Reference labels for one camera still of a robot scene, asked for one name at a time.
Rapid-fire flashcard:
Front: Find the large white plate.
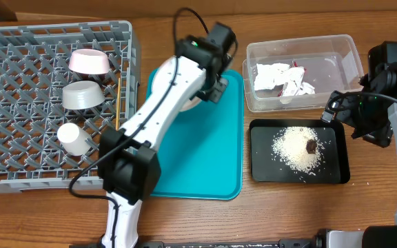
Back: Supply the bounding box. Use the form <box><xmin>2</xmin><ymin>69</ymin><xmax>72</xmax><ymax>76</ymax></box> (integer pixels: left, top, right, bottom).
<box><xmin>146</xmin><ymin>69</ymin><xmax>202</xmax><ymax>112</ymax></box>

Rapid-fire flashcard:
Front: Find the brown food scrap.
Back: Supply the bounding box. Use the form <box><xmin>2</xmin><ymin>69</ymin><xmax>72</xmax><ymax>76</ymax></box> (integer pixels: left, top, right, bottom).
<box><xmin>306</xmin><ymin>139</ymin><xmax>317</xmax><ymax>154</ymax></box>

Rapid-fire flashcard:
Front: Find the white wrapper waste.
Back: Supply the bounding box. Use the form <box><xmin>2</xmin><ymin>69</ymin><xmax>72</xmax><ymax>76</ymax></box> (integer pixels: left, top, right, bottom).
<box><xmin>254</xmin><ymin>61</ymin><xmax>315</xmax><ymax>96</ymax></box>

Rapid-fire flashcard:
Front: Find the pile of white rice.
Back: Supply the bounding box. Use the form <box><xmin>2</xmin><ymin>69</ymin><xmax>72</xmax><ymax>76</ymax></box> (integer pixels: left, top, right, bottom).
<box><xmin>271</xmin><ymin>126</ymin><xmax>325</xmax><ymax>182</ymax></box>

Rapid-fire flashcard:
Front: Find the wooden chopstick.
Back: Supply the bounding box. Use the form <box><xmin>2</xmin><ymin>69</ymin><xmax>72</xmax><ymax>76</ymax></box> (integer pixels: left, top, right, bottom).
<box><xmin>115</xmin><ymin>76</ymin><xmax>121</xmax><ymax>130</ymax></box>

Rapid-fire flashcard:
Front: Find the pink bowl with food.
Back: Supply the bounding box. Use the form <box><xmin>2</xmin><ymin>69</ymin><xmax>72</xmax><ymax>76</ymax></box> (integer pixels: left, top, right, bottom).
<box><xmin>68</xmin><ymin>49</ymin><xmax>110</xmax><ymax>75</ymax></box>

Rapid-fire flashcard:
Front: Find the grey bowl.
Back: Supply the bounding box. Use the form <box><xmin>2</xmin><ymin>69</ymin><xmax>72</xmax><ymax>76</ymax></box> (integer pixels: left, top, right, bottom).
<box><xmin>62</xmin><ymin>81</ymin><xmax>105</xmax><ymax>110</ymax></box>

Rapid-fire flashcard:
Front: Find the white paper cup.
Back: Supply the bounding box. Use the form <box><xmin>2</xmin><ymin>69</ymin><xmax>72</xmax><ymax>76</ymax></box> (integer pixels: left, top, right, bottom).
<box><xmin>57</xmin><ymin>123</ymin><xmax>91</xmax><ymax>156</ymax></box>

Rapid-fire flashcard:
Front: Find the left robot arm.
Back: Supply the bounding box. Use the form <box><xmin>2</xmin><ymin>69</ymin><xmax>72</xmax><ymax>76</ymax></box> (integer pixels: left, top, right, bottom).
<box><xmin>97</xmin><ymin>23</ymin><xmax>238</xmax><ymax>247</ymax></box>

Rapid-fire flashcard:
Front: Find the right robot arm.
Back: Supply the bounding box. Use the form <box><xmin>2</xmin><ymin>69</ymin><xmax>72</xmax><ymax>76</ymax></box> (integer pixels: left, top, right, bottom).
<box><xmin>312</xmin><ymin>41</ymin><xmax>397</xmax><ymax>247</ymax></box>

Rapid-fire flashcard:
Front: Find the clear plastic waste bin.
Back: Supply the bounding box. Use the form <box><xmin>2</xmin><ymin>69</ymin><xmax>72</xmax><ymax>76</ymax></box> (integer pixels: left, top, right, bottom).
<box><xmin>243</xmin><ymin>34</ymin><xmax>364</xmax><ymax>112</ymax></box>

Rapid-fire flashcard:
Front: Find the grey plastic dishwasher rack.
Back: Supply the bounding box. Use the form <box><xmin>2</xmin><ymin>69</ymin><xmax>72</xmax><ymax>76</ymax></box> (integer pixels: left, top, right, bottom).
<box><xmin>0</xmin><ymin>21</ymin><xmax>141</xmax><ymax>194</ymax></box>

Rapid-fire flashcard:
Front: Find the teal plastic serving tray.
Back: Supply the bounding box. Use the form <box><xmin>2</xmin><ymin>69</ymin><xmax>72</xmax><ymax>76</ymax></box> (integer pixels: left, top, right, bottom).
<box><xmin>152</xmin><ymin>70</ymin><xmax>244</xmax><ymax>200</ymax></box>

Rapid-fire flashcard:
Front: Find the black rectangular tray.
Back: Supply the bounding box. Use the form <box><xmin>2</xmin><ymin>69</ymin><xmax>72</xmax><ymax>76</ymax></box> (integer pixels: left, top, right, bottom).
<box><xmin>250</xmin><ymin>119</ymin><xmax>350</xmax><ymax>184</ymax></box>

